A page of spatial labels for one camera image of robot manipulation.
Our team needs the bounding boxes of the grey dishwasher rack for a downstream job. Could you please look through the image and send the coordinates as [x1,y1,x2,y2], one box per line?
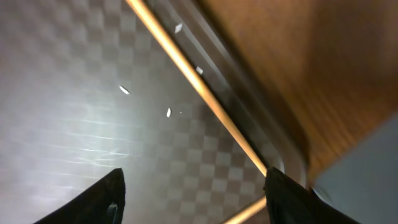
[313,115,397,224]

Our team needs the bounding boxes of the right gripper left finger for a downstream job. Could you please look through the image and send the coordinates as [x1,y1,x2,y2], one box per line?
[35,168,126,224]

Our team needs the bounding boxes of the wooden chopstick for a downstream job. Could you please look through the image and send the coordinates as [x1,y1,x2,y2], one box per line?
[224,196,267,224]
[126,0,267,176]

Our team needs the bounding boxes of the brown serving tray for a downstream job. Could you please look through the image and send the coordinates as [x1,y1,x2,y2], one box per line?
[0,0,308,224]

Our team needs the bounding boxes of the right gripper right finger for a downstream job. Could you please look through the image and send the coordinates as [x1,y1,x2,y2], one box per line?
[264,167,358,224]

